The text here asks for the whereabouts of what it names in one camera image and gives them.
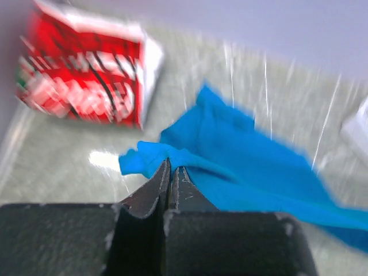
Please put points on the folded red Coca-Cola shirt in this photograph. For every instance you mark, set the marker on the folded red Coca-Cola shirt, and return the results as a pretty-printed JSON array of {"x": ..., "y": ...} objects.
[{"x": 81, "y": 65}]

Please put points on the blue t shirt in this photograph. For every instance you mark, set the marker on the blue t shirt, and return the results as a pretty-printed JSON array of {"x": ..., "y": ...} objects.
[{"x": 238, "y": 168}]

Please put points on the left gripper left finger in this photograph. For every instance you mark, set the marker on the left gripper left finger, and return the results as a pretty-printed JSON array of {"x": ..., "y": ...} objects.
[{"x": 124, "y": 238}]

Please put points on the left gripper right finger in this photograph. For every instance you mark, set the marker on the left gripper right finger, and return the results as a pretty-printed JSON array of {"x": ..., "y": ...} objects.
[{"x": 202, "y": 240}]

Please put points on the white plastic basket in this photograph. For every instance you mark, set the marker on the white plastic basket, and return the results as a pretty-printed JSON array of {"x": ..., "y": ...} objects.
[{"x": 354, "y": 130}]

